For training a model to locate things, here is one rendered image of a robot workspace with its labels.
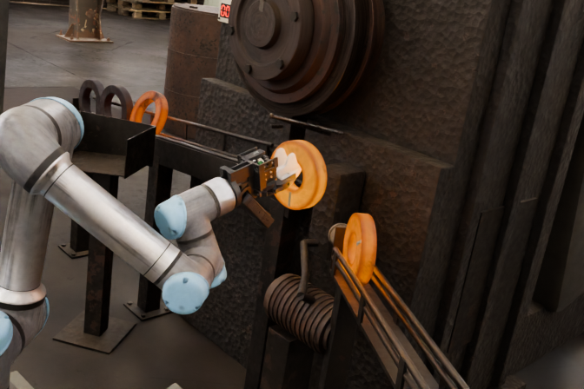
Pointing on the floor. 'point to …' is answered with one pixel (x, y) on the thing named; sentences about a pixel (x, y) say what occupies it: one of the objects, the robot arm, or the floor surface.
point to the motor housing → (294, 332)
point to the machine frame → (431, 154)
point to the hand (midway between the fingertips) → (298, 167)
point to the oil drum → (189, 62)
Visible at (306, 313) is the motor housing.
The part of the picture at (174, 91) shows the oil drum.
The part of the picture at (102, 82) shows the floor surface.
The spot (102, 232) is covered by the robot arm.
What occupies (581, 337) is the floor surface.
